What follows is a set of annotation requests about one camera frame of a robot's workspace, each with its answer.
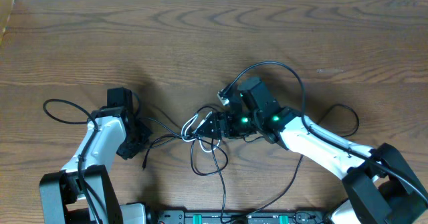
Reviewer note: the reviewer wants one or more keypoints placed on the brown cardboard panel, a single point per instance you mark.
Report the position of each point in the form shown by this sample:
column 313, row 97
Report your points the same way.
column 6, row 7

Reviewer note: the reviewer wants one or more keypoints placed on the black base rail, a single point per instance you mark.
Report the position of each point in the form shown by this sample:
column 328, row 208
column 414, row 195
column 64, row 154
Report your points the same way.
column 234, row 217

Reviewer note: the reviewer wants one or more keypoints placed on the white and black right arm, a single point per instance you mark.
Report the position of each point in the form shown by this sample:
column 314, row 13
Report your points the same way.
column 380, row 185

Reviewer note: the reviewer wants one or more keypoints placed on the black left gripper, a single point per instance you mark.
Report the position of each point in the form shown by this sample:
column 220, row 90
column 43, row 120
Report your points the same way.
column 128, row 150

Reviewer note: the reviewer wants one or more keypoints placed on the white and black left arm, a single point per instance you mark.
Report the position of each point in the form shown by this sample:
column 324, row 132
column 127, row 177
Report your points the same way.
column 82, row 192

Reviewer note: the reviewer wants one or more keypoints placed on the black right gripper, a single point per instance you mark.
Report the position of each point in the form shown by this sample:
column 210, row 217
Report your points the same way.
column 217, row 117

